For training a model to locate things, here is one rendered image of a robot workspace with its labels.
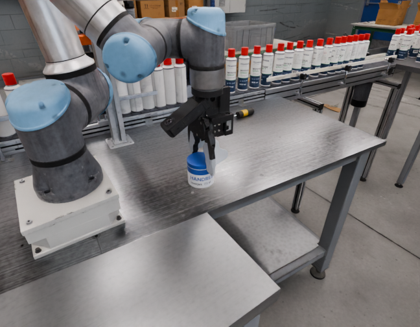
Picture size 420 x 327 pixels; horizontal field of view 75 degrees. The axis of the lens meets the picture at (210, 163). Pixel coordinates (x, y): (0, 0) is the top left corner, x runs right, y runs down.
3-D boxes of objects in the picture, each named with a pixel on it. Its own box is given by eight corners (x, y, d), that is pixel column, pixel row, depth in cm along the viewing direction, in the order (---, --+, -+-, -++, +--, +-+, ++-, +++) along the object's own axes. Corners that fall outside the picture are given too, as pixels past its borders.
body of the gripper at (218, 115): (233, 136, 67) (235, 87, 60) (203, 145, 63) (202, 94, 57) (216, 125, 72) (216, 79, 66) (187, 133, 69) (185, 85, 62)
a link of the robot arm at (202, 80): (201, 73, 54) (181, 65, 60) (201, 95, 57) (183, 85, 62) (231, 68, 58) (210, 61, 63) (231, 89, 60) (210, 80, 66)
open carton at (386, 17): (369, 24, 497) (376, 0, 477) (384, 23, 517) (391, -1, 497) (391, 26, 467) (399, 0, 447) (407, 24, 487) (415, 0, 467)
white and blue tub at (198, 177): (205, 170, 77) (205, 148, 74) (219, 183, 72) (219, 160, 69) (183, 178, 74) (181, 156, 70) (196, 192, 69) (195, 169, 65)
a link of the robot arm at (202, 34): (187, 6, 57) (229, 6, 55) (190, 61, 62) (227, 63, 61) (177, 8, 50) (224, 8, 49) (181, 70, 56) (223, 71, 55)
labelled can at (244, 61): (243, 88, 143) (245, 45, 132) (249, 91, 139) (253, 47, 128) (234, 89, 141) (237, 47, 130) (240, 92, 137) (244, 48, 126)
